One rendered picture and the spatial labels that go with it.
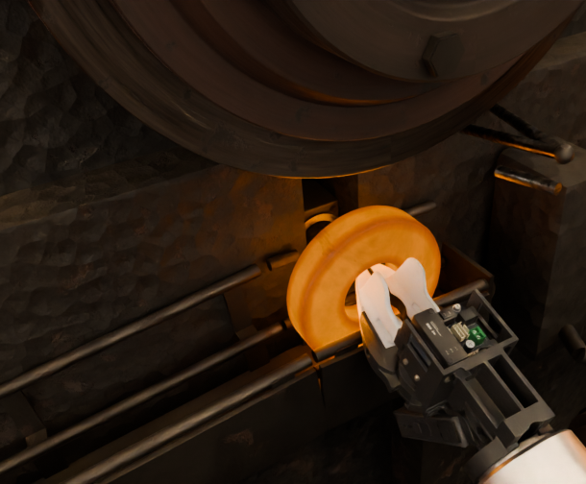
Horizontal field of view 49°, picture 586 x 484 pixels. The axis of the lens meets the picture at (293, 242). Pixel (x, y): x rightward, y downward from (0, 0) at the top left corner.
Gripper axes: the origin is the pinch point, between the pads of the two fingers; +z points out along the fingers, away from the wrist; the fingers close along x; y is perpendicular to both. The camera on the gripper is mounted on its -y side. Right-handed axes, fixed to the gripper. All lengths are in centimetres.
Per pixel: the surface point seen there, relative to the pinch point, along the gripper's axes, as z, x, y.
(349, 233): 1.1, 2.4, 6.2
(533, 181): -6.3, -7.7, 15.3
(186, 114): 3.2, 15.3, 21.6
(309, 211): 9.9, 0.8, -0.5
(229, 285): 4.8, 12.0, -0.5
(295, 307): -0.2, 7.8, 0.0
